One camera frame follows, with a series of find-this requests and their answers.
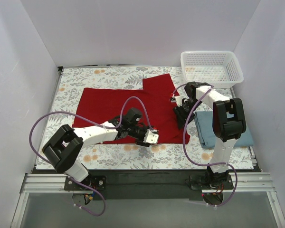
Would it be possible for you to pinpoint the white plastic basket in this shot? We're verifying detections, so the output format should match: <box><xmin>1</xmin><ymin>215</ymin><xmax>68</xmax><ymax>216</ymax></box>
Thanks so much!
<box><xmin>180</xmin><ymin>51</ymin><xmax>244</xmax><ymax>89</ymax></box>

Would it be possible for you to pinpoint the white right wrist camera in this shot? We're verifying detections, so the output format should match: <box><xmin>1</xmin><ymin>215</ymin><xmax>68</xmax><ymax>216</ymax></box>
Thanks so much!
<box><xmin>170</xmin><ymin>95</ymin><xmax>183</xmax><ymax>106</ymax></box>

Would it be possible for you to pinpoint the folded blue t shirt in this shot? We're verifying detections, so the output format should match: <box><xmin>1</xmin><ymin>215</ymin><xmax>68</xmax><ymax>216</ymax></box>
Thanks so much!
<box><xmin>194</xmin><ymin>109</ymin><xmax>254</xmax><ymax>150</ymax></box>

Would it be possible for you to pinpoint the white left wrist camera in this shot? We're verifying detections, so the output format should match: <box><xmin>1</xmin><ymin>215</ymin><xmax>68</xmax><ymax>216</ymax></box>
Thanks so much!
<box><xmin>143</xmin><ymin>129</ymin><xmax>159</xmax><ymax>145</ymax></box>

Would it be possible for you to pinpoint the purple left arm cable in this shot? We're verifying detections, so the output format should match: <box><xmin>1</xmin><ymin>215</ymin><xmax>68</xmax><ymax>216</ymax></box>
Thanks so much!
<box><xmin>29</xmin><ymin>96</ymin><xmax>157</xmax><ymax>217</ymax></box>

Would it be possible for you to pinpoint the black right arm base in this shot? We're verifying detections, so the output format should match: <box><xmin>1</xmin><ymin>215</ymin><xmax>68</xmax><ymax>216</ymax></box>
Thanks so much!
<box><xmin>189</xmin><ymin>171</ymin><xmax>234</xmax><ymax>190</ymax></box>

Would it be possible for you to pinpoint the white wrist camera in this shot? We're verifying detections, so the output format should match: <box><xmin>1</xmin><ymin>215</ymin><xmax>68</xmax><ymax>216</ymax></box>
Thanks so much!
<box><xmin>170</xmin><ymin>95</ymin><xmax>183</xmax><ymax>106</ymax></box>
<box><xmin>143</xmin><ymin>129</ymin><xmax>159</xmax><ymax>145</ymax></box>

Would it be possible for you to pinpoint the aluminium mounting rail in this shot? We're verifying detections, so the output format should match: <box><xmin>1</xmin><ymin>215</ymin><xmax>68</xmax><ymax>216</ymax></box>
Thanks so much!
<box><xmin>21</xmin><ymin>171</ymin><xmax>275</xmax><ymax>192</ymax></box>

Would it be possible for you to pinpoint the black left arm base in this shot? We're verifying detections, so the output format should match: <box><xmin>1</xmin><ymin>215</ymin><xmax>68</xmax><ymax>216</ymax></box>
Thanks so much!
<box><xmin>64</xmin><ymin>176</ymin><xmax>106</xmax><ymax>191</ymax></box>

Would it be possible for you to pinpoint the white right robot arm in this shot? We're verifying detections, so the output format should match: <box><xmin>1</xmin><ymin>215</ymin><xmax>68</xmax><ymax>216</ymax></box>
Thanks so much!
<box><xmin>170</xmin><ymin>82</ymin><xmax>247</xmax><ymax>189</ymax></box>

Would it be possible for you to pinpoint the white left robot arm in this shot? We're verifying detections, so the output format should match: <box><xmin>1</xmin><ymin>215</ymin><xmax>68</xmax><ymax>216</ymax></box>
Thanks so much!
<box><xmin>42</xmin><ymin>108</ymin><xmax>159</xmax><ymax>190</ymax></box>

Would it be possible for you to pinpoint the red t shirt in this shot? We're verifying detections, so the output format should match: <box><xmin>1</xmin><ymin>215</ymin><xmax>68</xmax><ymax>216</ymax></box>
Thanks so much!
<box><xmin>76</xmin><ymin>74</ymin><xmax>190</xmax><ymax>144</ymax></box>

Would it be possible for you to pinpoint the floral patterned table mat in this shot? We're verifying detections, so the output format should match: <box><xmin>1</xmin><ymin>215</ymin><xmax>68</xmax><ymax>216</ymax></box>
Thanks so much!
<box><xmin>34</xmin><ymin>66</ymin><xmax>255</xmax><ymax>171</ymax></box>

